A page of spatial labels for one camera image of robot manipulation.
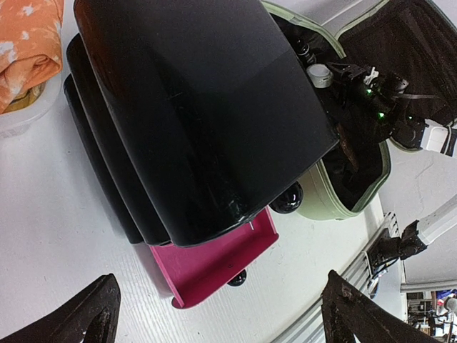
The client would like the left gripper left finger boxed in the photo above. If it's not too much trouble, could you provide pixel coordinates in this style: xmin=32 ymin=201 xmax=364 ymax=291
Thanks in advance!
xmin=1 ymin=274 xmax=121 ymax=342

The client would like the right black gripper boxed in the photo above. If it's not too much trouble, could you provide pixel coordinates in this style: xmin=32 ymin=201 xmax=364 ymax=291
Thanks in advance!
xmin=325 ymin=62 xmax=409 ymax=132

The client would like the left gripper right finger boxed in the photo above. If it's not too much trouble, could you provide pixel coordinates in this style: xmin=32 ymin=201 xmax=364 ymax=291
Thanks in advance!
xmin=321 ymin=270 xmax=436 ymax=343

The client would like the white round jar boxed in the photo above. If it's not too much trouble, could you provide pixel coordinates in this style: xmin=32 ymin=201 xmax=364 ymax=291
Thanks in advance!
xmin=306 ymin=64 xmax=333 ymax=89

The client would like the green hard-shell suitcase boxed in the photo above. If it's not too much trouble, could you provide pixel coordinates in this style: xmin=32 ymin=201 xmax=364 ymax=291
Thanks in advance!
xmin=264 ymin=1 xmax=456 ymax=221

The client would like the black pink drawer organizer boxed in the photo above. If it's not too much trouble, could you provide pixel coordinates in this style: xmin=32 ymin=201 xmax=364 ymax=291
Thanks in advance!
xmin=67 ymin=1 xmax=338 ymax=309

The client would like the white perforated plastic basket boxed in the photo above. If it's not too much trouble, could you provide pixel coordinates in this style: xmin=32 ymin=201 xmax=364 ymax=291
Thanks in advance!
xmin=1 ymin=74 xmax=61 ymax=140

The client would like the orange snack bag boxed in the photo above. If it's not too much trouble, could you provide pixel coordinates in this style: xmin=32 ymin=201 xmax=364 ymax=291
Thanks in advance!
xmin=1 ymin=0 xmax=64 ymax=112

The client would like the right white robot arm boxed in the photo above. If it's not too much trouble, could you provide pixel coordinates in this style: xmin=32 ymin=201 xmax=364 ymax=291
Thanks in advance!
xmin=326 ymin=62 xmax=456 ymax=268

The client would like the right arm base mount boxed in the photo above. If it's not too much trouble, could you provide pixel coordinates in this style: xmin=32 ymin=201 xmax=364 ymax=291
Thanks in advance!
xmin=366 ymin=227 xmax=407 ymax=281

